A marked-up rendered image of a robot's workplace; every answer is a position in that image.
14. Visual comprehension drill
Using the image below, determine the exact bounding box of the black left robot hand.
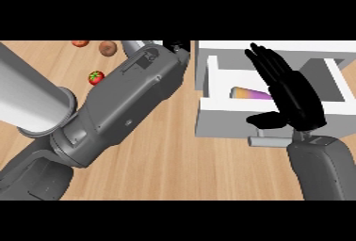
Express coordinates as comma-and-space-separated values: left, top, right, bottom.
163, 40, 192, 55

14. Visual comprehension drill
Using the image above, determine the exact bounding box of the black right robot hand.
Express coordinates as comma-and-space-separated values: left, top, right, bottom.
244, 41, 328, 133

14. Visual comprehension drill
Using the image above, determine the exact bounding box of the white open drawer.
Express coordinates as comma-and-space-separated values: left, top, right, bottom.
194, 50, 356, 109

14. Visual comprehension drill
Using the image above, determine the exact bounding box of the white drawer front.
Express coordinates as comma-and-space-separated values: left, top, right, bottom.
194, 97, 356, 139

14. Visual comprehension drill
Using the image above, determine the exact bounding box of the brown potato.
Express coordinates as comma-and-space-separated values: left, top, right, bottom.
98, 40, 118, 57

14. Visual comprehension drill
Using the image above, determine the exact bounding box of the white cabinet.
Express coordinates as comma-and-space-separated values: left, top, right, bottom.
194, 40, 356, 64

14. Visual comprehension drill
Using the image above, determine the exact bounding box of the red tomato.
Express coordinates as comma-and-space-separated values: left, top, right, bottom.
87, 70, 106, 87

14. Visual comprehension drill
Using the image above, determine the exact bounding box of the grey drawer handle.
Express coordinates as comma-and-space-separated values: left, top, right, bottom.
248, 136, 293, 148

